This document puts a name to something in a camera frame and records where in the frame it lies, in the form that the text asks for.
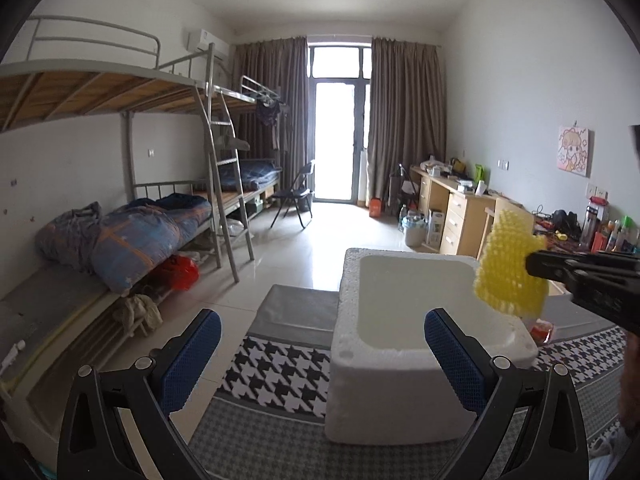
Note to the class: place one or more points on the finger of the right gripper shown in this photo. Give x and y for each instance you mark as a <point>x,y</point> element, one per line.
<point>554,266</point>

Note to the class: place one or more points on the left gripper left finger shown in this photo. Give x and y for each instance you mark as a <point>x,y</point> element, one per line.
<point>93,443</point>

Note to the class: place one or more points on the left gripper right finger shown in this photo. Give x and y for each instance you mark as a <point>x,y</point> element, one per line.
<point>552,441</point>

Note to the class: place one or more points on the yellow foam net sleeve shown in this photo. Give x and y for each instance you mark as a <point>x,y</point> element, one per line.
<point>501,279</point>

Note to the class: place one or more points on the wooden smiley face chair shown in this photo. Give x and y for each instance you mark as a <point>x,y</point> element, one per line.
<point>500,219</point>

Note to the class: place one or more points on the red snack packet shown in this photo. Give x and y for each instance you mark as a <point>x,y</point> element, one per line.
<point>541,332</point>

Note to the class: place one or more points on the wooden desk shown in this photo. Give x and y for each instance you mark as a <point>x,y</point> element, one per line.
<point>458,223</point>

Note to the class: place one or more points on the white bucket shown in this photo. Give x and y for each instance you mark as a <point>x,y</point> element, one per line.
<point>414,227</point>

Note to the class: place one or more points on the houndstooth tablecloth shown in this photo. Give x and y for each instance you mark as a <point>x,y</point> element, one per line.
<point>268,418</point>

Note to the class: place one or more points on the red plastic bag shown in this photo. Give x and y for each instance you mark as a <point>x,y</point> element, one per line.
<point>177,272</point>

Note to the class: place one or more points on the blue plaid quilt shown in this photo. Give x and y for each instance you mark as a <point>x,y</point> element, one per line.
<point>128,243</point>

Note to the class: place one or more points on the orange container on floor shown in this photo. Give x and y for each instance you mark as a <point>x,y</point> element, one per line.
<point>375,208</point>

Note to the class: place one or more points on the right brown curtain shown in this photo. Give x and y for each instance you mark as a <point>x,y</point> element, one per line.
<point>407,109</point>

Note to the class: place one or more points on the brown curtain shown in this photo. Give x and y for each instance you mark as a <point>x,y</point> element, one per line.
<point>407,109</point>
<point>274,73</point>

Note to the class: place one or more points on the metal bunk bed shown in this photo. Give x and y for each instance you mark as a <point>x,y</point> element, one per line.
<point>91,113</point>

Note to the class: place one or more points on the black folding chair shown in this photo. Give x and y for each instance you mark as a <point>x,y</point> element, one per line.
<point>299,193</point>

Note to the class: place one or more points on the glass balcony door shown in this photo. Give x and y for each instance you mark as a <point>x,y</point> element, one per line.
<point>339,77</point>

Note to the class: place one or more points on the left brown curtain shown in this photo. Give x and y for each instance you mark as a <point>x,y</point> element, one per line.
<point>274,73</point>

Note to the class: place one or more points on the white air conditioner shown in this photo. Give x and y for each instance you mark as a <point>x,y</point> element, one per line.
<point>199,40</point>

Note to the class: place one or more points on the cartoon wall picture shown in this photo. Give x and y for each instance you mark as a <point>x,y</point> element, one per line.
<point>573,150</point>

